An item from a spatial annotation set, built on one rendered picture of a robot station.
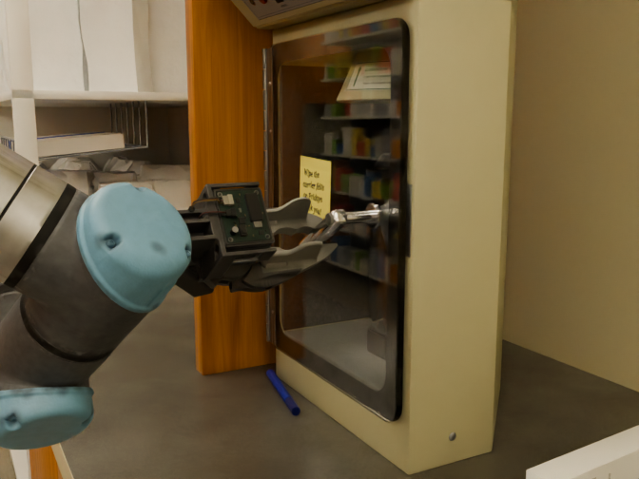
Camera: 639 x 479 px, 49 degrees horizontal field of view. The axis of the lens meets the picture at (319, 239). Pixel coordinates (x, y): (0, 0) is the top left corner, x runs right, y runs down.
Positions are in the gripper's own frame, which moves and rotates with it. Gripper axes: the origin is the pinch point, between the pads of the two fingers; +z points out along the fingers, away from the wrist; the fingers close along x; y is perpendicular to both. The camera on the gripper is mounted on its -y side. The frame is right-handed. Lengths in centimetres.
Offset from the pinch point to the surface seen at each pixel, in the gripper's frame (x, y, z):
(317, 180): 8.6, -3.1, 3.6
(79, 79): 88, -96, 0
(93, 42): 92, -85, 2
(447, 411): -20.0, -0.6, 9.4
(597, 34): 24, 7, 48
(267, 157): 17.7, -13.7, 3.7
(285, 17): 26.8, 2.8, 2.2
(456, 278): -8.3, 6.8, 10.1
